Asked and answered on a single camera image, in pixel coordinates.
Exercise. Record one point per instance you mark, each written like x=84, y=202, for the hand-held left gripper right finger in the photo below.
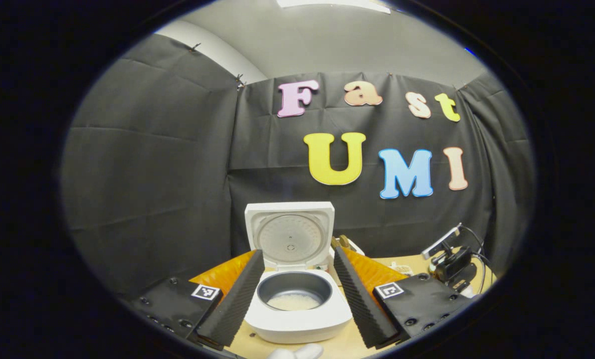
x=361, y=299

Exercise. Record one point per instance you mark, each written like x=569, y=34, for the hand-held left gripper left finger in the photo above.
x=236, y=299

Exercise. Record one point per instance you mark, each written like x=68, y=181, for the white rice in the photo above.
x=293, y=302

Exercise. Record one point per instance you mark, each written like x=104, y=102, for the white rice cooker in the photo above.
x=297, y=326

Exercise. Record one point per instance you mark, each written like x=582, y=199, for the white divided bean dish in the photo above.
x=402, y=269

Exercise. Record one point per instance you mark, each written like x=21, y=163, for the white toaster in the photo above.
x=354, y=248

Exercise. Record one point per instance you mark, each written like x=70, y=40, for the brown toast slice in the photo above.
x=344, y=241

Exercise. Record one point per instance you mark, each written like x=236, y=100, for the black backdrop cloth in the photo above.
x=152, y=189

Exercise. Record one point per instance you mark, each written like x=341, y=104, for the large ceiling light panel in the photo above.
x=332, y=3

